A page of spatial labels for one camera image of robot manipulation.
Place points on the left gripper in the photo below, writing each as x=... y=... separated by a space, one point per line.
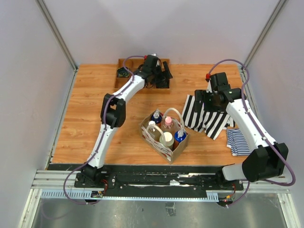
x=163 y=77

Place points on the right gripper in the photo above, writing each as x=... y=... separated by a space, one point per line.
x=203 y=100

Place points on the black white striped cloth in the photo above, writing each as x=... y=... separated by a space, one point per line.
x=212 y=123

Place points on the pink cap bottle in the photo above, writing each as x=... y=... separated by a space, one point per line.
x=167 y=123

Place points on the wooden compartment tray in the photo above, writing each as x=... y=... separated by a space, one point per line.
x=123 y=80

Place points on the watermelon print canvas bag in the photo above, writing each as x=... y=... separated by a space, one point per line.
x=178 y=123

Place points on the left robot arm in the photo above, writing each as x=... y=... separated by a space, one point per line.
x=113 y=116

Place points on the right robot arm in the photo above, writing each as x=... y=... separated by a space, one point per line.
x=267 y=157

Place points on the blue spray bottle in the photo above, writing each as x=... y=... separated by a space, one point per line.
x=179 y=136

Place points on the dark rolled sock green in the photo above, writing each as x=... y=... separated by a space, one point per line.
x=122 y=73

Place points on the large cream lid bottle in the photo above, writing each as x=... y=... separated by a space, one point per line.
x=167 y=140

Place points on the blue white striped cloth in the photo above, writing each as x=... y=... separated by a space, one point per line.
x=237 y=143

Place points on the white cap clear bottle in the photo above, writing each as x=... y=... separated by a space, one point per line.
x=154 y=133

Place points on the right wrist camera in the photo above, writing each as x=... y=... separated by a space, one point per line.
x=209 y=88

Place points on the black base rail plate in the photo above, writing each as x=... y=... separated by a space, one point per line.
x=155 y=181

